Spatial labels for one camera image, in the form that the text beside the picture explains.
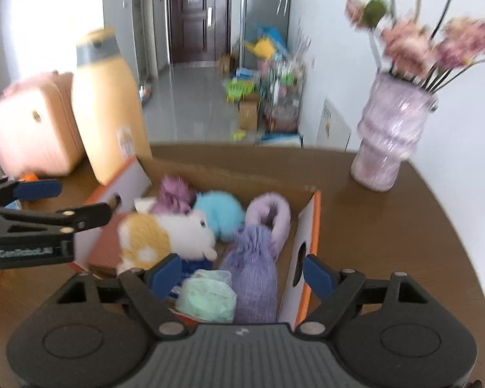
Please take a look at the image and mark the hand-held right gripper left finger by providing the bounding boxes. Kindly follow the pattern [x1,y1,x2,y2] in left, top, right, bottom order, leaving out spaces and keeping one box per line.
[57,253,187,338]

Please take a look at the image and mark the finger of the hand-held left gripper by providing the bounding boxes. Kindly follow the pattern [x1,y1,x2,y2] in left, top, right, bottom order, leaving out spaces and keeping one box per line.
[0,177,62,207]
[0,202,113,237]

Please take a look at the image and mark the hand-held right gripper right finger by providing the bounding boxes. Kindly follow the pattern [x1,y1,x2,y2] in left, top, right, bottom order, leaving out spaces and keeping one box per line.
[296,254,433,337]

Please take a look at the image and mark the yellow white hamster plush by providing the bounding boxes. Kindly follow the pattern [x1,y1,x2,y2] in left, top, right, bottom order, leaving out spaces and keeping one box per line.
[116,210,219,279]

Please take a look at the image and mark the green item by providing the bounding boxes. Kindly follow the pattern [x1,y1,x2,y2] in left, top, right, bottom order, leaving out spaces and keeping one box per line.
[172,269,238,324]

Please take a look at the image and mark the lavender knit hat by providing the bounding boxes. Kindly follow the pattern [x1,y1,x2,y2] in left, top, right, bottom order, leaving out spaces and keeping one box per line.
[218,224,279,324]

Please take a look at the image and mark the mauve purple fuzzy cloth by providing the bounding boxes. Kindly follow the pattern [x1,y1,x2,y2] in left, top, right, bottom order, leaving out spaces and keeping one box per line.
[151,175,197,215]

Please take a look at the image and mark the blue plush toy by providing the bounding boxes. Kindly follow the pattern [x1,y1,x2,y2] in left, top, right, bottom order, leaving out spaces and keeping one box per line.
[193,190,246,243]

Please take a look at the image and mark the red cardboard box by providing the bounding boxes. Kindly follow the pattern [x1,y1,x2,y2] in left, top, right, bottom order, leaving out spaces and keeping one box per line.
[70,154,322,330]

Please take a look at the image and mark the pink hard-shell suitcase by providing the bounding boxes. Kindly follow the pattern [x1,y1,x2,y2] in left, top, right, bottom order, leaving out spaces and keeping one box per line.
[0,70,85,178]

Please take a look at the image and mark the lavender fuzzy slipper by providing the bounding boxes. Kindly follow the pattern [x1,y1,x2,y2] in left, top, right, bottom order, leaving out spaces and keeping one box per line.
[244,194,292,257]

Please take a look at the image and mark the large yellow bottle-shaped plush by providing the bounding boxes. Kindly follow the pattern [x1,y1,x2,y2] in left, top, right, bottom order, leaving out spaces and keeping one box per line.
[70,27,153,187]

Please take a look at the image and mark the blue white package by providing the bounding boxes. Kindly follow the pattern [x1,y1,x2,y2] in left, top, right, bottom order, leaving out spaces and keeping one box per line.
[261,131,304,148]

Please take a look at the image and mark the pale purple ribbed vase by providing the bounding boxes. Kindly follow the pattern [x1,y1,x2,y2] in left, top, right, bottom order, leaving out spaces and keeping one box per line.
[350,69,439,192]

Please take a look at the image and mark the brown cardboard box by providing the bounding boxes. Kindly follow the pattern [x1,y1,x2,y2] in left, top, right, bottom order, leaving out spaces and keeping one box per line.
[238,100,263,131]

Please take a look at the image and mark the green plastic toy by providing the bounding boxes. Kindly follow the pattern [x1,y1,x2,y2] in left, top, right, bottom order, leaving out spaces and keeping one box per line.
[225,80,256,103]

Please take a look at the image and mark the dark brown door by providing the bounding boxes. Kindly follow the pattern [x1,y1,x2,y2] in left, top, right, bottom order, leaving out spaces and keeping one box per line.
[166,0,232,65]

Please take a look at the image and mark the yellow blue toy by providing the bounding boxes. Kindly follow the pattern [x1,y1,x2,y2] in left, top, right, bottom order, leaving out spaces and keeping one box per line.
[244,26,287,59]

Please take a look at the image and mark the pink artificial flowers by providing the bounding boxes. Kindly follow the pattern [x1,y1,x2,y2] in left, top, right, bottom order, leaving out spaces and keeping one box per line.
[263,0,485,93]

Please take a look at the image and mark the grey refrigerator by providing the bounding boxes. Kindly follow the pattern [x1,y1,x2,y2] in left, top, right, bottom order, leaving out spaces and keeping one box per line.
[242,0,294,69]

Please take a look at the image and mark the wire rack with toys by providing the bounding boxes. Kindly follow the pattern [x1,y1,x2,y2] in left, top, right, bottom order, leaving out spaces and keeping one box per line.
[263,59,308,134]

